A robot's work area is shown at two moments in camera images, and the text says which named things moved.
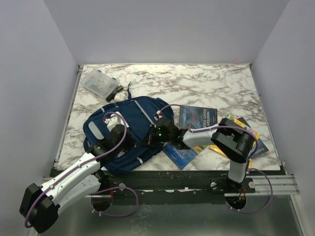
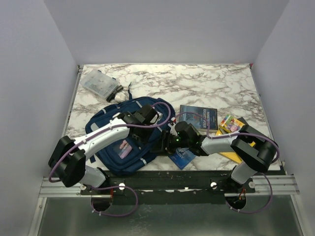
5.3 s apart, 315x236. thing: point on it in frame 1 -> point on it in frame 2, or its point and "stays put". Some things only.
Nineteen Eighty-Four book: x=203 y=117 stays put
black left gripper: x=130 y=142 -> x=144 y=140
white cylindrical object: x=120 y=96 stays put
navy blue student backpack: x=139 y=114 stays put
